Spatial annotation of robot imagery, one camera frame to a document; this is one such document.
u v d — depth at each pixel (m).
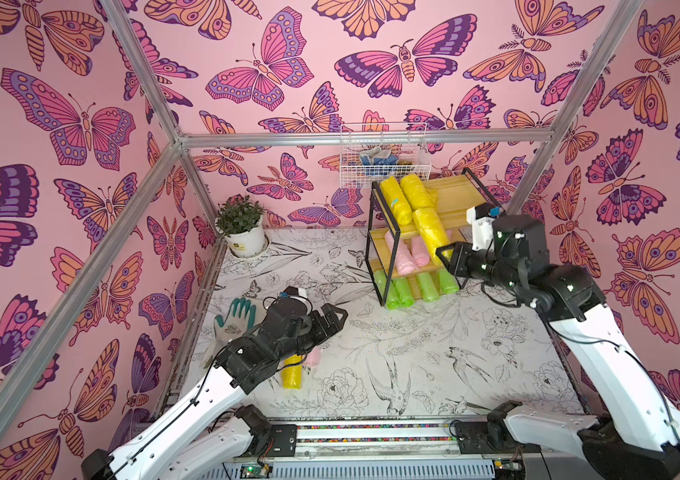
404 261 0.84
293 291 0.68
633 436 0.38
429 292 0.97
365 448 0.73
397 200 0.75
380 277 0.96
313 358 0.84
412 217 0.70
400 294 0.95
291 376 0.81
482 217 0.55
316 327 0.62
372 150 0.92
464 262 0.55
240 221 0.99
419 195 0.75
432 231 0.66
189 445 0.41
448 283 0.98
